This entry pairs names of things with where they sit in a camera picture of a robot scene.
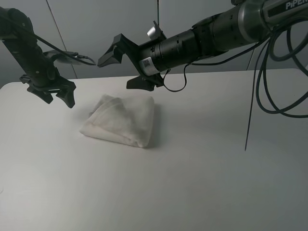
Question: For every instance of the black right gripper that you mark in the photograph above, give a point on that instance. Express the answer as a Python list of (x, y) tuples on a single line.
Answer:
[(149, 77)]

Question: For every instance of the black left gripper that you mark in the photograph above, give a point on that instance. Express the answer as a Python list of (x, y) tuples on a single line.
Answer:
[(42, 85)]

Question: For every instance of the white terry towel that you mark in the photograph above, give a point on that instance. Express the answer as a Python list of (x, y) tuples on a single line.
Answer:
[(126, 121)]

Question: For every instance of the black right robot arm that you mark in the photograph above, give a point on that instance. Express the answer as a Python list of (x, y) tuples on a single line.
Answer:
[(247, 23)]

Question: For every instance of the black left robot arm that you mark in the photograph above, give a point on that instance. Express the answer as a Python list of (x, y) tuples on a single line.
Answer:
[(17, 34)]

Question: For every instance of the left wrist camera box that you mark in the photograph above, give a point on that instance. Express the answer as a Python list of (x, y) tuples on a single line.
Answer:
[(54, 55)]

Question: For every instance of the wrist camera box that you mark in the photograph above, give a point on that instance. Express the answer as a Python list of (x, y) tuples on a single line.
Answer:
[(155, 33), (54, 55)]

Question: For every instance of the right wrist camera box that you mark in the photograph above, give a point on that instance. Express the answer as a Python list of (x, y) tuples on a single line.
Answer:
[(155, 33)]

